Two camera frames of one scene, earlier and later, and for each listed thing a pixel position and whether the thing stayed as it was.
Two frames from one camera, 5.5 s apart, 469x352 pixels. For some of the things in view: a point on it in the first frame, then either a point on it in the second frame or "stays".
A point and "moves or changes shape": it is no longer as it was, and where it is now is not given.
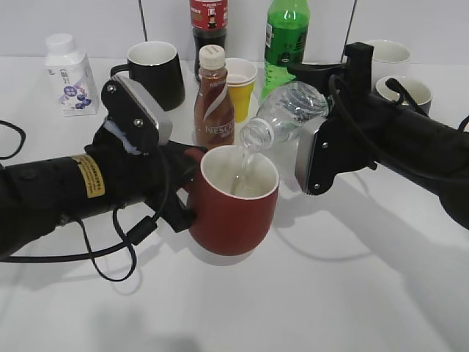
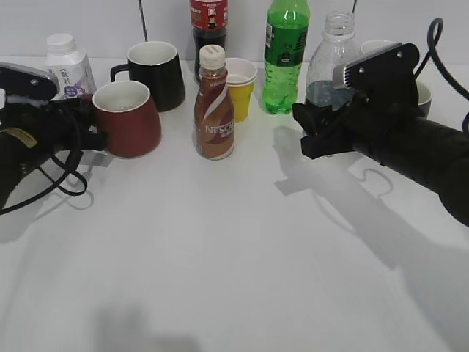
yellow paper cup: (242, 94) stays
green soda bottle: (285, 44) stays
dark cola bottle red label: (209, 21) stays
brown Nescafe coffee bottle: (215, 110) stays
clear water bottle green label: (290, 105) → (338, 48)
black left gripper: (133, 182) → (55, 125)
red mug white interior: (234, 192) moves or changes shape
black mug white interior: (155, 66) stays
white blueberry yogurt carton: (71, 76) stays
